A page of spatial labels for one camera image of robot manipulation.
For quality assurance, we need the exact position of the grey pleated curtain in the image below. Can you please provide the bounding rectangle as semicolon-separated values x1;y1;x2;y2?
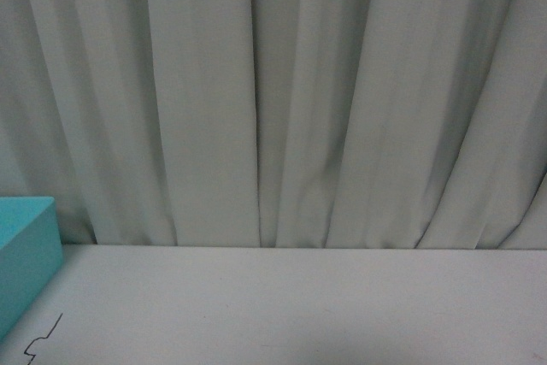
1;0;546;250

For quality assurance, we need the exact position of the teal storage box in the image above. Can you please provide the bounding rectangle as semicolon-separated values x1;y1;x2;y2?
1;197;63;337

